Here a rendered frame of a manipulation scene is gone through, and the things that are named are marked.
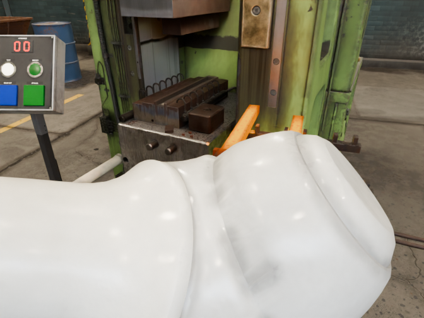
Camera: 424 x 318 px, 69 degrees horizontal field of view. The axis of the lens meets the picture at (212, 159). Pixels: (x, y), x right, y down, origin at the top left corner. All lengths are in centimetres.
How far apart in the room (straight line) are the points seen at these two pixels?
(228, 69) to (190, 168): 135
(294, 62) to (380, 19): 597
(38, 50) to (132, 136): 47
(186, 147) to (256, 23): 45
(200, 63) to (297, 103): 63
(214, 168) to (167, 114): 97
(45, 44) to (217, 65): 71
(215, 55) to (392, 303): 147
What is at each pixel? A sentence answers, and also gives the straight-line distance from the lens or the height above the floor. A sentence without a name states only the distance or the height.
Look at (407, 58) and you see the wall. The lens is 720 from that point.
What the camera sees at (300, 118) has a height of 104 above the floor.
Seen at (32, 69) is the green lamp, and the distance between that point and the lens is 134.
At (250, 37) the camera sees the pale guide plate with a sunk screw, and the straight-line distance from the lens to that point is 104.
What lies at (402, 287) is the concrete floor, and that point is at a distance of 199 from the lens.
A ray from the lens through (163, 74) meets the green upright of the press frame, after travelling 145.
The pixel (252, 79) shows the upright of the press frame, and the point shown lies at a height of 108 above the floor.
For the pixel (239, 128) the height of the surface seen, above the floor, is 107.
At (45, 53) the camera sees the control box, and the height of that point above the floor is 114.
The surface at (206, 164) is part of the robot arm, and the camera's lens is 15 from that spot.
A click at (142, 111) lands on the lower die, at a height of 95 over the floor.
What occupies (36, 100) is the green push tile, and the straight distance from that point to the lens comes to 130.
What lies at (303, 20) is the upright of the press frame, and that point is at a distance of 102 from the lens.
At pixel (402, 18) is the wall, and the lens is 706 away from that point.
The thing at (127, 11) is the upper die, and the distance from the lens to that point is 112.
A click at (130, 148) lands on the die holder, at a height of 82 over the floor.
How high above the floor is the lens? 134
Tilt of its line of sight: 29 degrees down
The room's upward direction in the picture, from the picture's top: straight up
